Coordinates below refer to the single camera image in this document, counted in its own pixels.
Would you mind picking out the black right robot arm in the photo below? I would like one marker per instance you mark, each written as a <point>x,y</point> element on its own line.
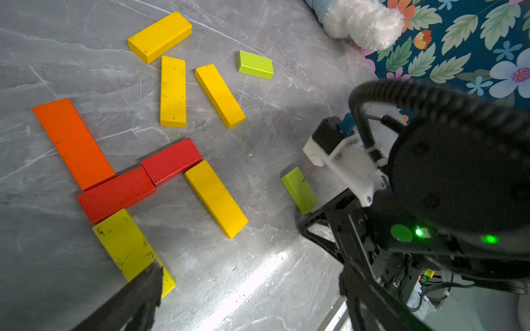
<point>448,202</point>

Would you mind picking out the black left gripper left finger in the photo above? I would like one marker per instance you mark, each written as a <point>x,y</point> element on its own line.
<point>133,307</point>

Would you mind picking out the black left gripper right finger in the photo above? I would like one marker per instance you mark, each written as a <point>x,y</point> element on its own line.
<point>370,306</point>

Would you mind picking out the red block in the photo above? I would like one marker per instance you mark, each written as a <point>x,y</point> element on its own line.
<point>171,162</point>
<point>116,194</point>

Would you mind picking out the yellow block pair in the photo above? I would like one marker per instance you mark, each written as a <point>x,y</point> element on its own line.
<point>173,92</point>
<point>220,96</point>

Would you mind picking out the orange block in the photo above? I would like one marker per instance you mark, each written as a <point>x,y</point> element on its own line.
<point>74,143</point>

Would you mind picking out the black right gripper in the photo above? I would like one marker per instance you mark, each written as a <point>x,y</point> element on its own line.
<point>342,229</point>

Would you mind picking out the white teddy bear blue shirt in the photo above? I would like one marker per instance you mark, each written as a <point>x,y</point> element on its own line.
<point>369,24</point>

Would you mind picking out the lime green block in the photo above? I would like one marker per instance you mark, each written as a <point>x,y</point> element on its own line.
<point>254,65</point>
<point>300,190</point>

